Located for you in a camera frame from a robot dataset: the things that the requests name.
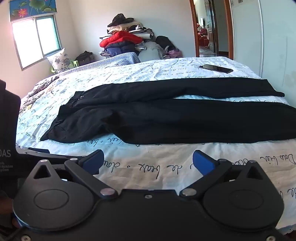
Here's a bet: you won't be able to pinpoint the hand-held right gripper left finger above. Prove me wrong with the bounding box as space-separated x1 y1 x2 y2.
24 149 119 200

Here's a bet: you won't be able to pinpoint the pink bag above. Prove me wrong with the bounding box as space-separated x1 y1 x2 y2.
163 49 182 59

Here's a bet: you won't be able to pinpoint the green-framed window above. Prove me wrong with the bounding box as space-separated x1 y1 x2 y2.
10 14 62 71

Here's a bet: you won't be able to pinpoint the grey bag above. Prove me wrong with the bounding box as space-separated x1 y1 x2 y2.
137 40 164 62

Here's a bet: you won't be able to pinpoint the pile of clothes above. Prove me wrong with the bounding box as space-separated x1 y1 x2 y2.
99 13 154 57

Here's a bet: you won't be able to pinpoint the white wardrobe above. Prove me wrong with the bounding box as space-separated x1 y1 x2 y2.
229 0 296 98

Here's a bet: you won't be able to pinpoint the black duffel bag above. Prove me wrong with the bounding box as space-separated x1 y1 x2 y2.
75 51 95 66

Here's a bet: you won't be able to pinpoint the black smartphone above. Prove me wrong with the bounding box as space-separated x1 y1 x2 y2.
198 64 233 74

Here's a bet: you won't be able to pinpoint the green plastic chair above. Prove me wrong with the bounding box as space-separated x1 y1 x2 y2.
50 60 79 75

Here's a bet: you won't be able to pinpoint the floral pillow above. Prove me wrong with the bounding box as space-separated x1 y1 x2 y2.
47 47 72 73

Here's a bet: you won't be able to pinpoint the black backpack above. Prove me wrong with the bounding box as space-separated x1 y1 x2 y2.
155 35 176 52

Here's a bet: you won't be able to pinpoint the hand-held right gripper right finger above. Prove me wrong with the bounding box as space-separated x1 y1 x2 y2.
179 150 272 200

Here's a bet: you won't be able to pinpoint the bed with script-print quilt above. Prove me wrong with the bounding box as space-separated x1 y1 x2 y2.
15 56 296 234

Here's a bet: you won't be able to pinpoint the lotus flower poster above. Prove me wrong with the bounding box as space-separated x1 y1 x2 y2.
9 0 57 22

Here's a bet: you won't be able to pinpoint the blue striped blanket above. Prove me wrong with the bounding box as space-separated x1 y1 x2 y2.
69 52 141 72

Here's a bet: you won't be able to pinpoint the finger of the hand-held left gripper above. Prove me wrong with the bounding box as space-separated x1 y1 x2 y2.
16 147 80 163

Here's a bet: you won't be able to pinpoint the wooden door frame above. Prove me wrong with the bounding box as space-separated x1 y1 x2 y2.
189 0 234 58

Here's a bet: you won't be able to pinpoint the black pants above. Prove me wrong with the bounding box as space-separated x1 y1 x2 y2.
40 77 296 144

